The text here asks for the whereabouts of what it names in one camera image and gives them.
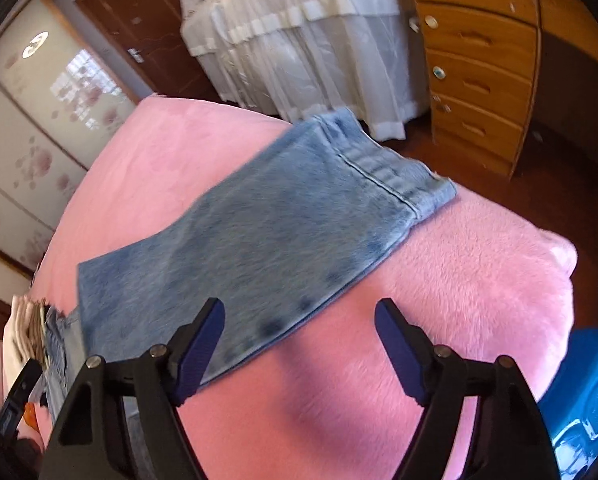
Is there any blue denim jacket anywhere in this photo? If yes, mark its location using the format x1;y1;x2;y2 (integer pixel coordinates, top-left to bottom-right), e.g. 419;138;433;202
45;108;456;414

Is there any white folded fluffy garment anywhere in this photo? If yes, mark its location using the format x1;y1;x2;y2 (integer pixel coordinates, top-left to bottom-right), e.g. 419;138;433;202
3;295;45;391

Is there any pink plush bed blanket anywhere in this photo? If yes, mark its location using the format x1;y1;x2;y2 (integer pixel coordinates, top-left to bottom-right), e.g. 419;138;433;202
32;96;578;479

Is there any floral sliding wardrobe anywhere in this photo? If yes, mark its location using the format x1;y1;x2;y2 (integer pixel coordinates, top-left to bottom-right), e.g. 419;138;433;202
0;0;138;273

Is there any wooden drawer chest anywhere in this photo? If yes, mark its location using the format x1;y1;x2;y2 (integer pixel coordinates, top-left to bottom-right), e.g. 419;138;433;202
415;0;541;178

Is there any brown wooden door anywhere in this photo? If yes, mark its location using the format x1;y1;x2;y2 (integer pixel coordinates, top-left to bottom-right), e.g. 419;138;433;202
76;0;220;102

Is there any white lace covered furniture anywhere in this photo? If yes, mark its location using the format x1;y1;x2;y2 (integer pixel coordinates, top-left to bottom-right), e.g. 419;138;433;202
180;0;429;141

